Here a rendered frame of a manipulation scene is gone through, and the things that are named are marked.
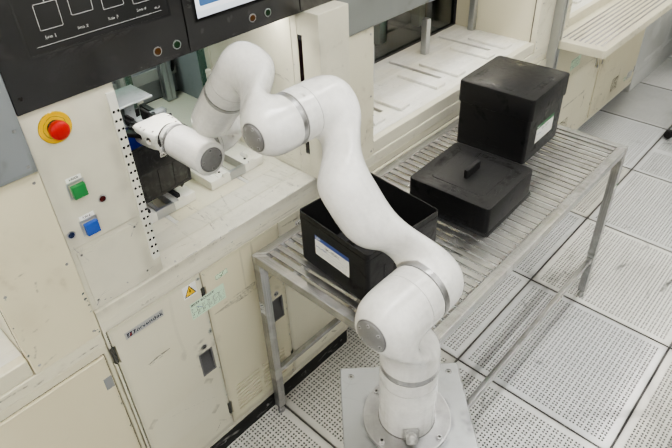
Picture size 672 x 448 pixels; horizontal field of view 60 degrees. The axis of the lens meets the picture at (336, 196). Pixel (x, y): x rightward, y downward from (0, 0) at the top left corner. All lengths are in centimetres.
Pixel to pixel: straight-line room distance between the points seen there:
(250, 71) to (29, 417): 100
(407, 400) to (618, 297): 180
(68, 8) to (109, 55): 12
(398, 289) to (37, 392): 94
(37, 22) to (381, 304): 80
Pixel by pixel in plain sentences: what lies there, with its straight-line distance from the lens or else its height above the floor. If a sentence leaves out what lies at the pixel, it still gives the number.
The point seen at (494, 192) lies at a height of 86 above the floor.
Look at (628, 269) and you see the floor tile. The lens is 305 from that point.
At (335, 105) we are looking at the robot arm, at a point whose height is 143.
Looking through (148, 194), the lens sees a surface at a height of 97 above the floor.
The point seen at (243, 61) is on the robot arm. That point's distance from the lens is 109.
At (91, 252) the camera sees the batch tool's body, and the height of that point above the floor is 103.
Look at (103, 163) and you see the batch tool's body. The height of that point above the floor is 123.
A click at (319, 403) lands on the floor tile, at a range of 233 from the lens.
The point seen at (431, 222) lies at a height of 91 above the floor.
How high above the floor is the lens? 190
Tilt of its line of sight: 35 degrees down
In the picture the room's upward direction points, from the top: 3 degrees counter-clockwise
